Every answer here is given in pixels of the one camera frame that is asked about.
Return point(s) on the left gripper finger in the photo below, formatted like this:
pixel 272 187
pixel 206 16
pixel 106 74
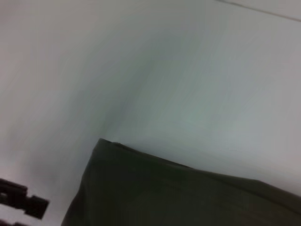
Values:
pixel 23 200

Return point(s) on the dark green FREE T-shirt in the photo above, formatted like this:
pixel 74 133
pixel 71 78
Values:
pixel 176 193

